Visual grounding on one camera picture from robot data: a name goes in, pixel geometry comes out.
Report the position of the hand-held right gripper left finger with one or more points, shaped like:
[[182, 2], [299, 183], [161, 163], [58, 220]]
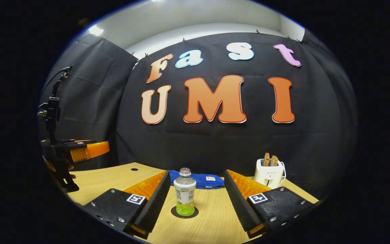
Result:
[[156, 203]]

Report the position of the white toaster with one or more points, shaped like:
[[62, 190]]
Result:
[[269, 176]]

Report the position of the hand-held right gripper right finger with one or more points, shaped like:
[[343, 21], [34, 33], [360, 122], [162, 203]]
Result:
[[238, 206]]

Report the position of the toast bread slice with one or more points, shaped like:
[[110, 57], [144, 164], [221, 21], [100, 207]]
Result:
[[266, 159], [274, 160]]

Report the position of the black backdrop cloth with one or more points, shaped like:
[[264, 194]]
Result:
[[215, 145]]

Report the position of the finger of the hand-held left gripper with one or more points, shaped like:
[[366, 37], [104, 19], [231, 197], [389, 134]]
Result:
[[95, 149], [80, 141]]

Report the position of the clear green-label water bottle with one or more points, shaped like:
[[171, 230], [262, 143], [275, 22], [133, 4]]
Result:
[[185, 193]]

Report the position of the blue towel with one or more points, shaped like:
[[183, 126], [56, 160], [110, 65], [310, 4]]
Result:
[[208, 181]]

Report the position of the dark round coaster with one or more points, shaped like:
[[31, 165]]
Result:
[[174, 212]]

